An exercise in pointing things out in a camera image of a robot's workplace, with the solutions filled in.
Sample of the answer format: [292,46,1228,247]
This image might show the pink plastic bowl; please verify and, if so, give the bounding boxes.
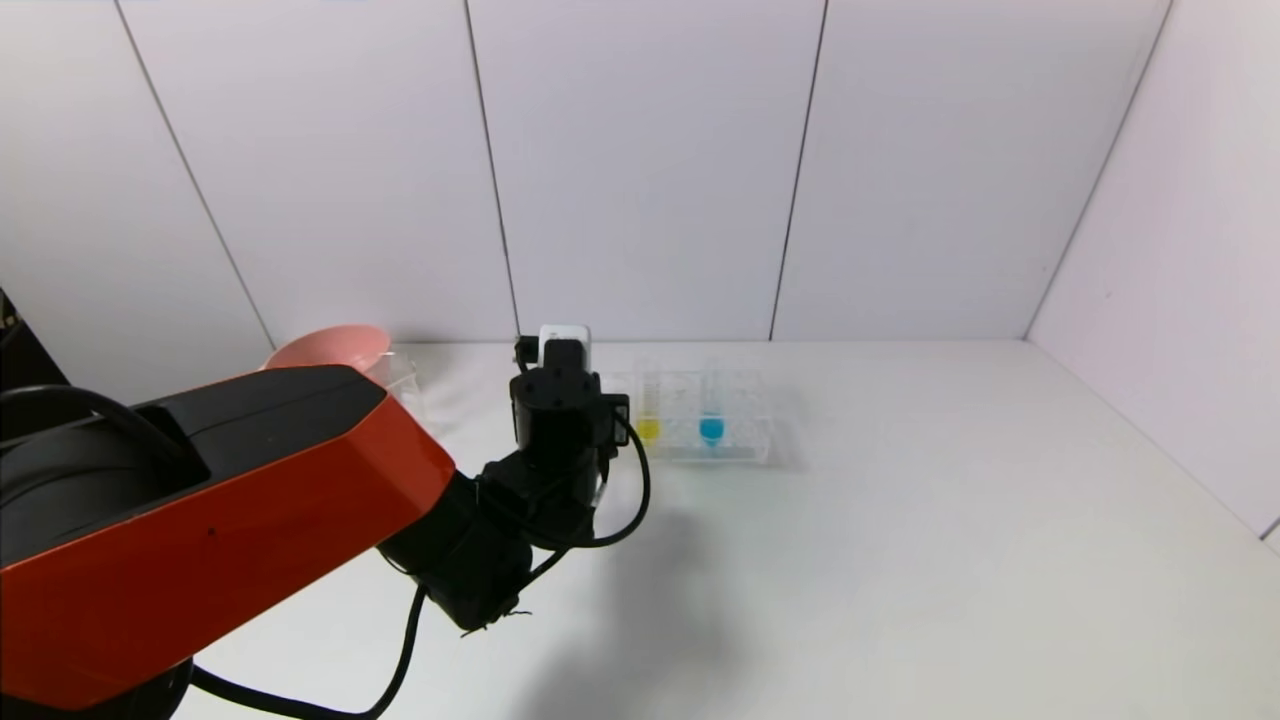
[266,324,392,372]

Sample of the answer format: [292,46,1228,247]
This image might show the yellow pigment test tube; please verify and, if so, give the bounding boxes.
[633,362,664,447]

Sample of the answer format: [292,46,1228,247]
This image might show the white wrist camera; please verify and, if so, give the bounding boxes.
[537,323,592,373]

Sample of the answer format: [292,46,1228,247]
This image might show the clear glass beaker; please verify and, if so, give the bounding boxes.
[368,350,423,425]

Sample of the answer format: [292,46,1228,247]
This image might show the clear acrylic test tube rack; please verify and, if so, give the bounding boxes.
[598,366,777,467]

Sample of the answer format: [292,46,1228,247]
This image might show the blue pigment test tube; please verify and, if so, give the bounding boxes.
[698,358,732,447]

